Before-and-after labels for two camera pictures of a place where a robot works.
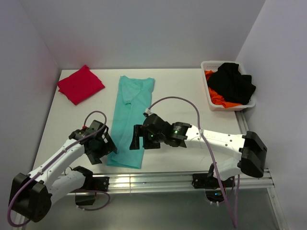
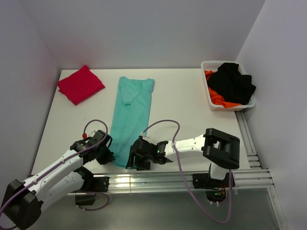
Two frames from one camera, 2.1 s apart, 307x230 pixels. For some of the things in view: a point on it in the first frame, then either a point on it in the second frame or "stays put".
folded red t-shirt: x=81 y=86 stays put
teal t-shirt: x=133 y=101 stays put
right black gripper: x=140 y=130 → x=141 y=166
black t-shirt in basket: x=228 y=82 stays put
